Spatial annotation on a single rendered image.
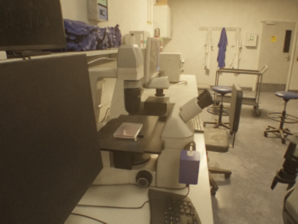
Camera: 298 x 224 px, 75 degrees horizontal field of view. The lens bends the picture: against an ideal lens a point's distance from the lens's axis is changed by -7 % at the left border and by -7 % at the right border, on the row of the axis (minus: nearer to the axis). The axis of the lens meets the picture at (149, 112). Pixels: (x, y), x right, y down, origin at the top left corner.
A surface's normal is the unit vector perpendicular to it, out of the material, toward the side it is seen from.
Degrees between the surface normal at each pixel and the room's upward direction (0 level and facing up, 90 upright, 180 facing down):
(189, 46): 90
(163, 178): 90
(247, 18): 90
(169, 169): 90
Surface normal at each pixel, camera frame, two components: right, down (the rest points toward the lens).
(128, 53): -0.18, 0.13
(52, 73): 0.98, 0.00
